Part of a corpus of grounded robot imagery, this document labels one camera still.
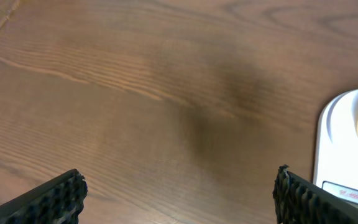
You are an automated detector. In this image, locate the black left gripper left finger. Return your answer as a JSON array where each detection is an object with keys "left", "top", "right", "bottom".
[{"left": 0, "top": 169, "right": 88, "bottom": 224}]

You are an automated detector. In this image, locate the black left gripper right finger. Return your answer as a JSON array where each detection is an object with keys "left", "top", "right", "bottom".
[{"left": 272, "top": 165, "right": 358, "bottom": 224}]

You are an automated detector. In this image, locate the white digital kitchen scale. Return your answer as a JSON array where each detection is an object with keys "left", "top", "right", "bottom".
[{"left": 313, "top": 89, "right": 358, "bottom": 208}]

